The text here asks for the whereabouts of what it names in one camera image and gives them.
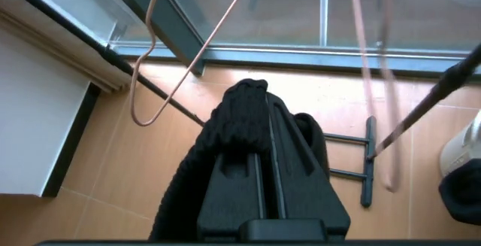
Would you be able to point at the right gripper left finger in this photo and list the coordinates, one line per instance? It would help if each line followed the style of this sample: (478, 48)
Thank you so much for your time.
(233, 193)

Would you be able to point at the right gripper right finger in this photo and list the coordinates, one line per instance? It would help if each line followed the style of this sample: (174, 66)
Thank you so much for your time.
(300, 186)

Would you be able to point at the black shorts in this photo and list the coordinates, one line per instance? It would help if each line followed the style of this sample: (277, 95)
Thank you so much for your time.
(240, 118)

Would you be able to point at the pink clothes hanger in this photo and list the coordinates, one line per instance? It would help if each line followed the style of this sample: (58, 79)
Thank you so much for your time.
(360, 39)
(209, 39)

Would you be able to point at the heap of clothes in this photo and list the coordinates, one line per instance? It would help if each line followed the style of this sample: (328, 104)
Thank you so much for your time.
(462, 197)

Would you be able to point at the black clothes rack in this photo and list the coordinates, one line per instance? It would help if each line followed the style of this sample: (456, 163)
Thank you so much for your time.
(451, 80)

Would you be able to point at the beige curtain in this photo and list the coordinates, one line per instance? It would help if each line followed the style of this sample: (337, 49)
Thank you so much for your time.
(75, 50)

